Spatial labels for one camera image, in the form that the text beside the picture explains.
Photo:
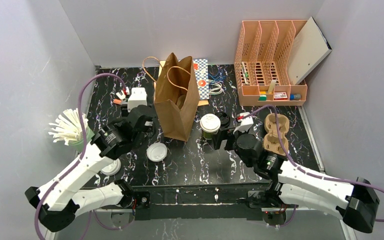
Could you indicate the checkered paper sheet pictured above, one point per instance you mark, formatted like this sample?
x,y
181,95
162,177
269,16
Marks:
x,y
200,66

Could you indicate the green cup of stirrers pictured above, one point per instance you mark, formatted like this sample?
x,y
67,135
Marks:
x,y
69,127

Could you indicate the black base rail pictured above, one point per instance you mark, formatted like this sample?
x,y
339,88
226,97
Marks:
x,y
214,195

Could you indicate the white folder board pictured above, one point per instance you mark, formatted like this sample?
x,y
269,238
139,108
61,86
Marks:
x,y
309,48

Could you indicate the black coffee cup lid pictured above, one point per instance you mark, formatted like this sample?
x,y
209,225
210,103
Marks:
x,y
225,120

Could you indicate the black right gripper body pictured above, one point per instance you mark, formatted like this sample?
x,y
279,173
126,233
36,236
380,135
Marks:
x,y
220,138

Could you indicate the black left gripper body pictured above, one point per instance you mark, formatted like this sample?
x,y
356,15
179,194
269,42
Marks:
x,y
144,120

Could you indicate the orange file organizer rack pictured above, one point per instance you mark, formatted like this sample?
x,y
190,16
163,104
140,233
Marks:
x,y
261,63

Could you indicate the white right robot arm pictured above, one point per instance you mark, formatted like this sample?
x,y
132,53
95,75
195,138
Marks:
x,y
355,203

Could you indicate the cardboard cup carrier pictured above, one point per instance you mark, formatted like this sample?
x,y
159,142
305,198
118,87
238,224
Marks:
x,y
275,139

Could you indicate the brown paper bag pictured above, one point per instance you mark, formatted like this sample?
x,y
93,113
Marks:
x,y
176,97

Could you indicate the green paper coffee cup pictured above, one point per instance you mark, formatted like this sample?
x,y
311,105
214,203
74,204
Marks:
x,y
210,129

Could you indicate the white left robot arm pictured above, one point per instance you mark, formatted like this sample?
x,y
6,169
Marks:
x,y
62,199

